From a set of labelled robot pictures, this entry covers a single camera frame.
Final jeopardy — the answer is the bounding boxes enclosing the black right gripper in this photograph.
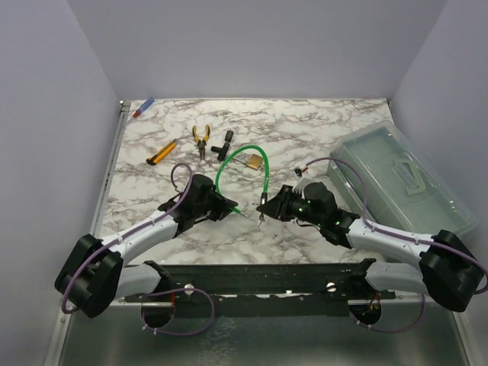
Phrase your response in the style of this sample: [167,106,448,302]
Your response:
[258,185,324,228]

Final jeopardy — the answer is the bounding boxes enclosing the brass padlock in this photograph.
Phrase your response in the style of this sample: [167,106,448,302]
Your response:
[232,154,264,170]

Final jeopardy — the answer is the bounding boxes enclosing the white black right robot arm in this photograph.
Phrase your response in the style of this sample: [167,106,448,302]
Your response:
[257,182,483,313]

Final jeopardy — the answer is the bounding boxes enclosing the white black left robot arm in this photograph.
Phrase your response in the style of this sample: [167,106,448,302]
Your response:
[54,174,237,318]

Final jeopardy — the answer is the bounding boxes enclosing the yellow black pliers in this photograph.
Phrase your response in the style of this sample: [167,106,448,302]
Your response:
[192,124,210,160]

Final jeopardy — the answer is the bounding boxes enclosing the black T-shaped pipe fitting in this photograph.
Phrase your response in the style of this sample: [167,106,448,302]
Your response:
[210,130,234,162]

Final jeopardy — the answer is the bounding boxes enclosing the yellow black utility knife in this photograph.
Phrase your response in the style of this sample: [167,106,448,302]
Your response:
[146,139,178,165]

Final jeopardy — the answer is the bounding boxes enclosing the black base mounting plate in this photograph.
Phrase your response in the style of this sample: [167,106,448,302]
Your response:
[125,259,395,318]

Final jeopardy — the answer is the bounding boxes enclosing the clear plastic storage box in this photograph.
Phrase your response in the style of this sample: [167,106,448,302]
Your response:
[327,120,477,238]

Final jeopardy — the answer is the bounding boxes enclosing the blue red screwdriver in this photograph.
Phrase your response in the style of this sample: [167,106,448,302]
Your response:
[132,97,155,118]

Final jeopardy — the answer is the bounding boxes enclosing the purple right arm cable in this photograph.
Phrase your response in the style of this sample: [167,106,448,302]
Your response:
[303,156,488,333]

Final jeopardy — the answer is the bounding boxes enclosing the aluminium rail frame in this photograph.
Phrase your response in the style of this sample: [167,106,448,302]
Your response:
[41,99,133,366]

